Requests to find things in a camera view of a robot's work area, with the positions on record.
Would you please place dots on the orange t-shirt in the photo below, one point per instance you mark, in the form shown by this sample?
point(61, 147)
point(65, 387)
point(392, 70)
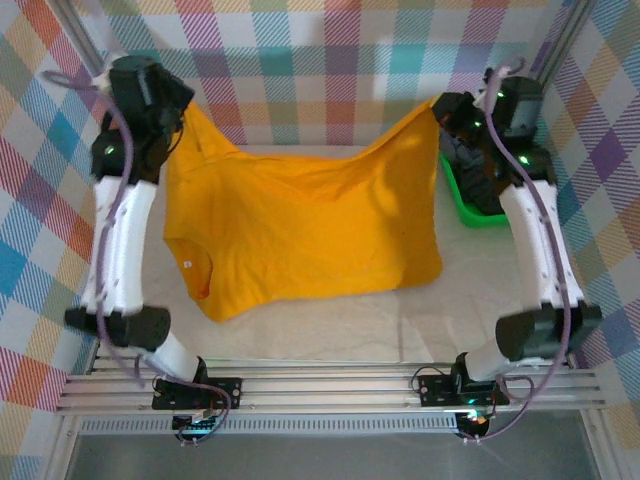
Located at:
point(300, 225)

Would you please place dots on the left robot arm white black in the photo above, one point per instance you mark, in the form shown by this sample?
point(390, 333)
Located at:
point(120, 240)

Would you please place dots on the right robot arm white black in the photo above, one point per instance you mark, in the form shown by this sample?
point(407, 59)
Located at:
point(540, 240)

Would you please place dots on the grey t-shirt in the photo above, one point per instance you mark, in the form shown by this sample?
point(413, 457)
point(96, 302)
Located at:
point(457, 150)

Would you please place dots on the green plastic bin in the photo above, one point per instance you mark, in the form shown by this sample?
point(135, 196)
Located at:
point(472, 220)

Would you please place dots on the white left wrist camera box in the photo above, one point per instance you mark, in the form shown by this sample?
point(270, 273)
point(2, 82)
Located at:
point(103, 80)

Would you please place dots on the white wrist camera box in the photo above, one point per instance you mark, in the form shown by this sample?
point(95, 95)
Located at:
point(492, 79)
point(103, 80)

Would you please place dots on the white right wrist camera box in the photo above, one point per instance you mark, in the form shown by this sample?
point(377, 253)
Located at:
point(492, 79)

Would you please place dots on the aluminium frame post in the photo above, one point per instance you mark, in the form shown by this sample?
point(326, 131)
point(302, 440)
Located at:
point(560, 45)
point(87, 35)

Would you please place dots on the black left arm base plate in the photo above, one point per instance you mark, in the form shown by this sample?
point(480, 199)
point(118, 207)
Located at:
point(210, 395)

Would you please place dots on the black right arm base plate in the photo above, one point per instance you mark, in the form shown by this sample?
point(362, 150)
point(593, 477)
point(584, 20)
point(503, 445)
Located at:
point(440, 390)

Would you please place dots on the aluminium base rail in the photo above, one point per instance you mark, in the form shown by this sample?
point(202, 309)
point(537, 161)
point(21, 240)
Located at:
point(325, 387)

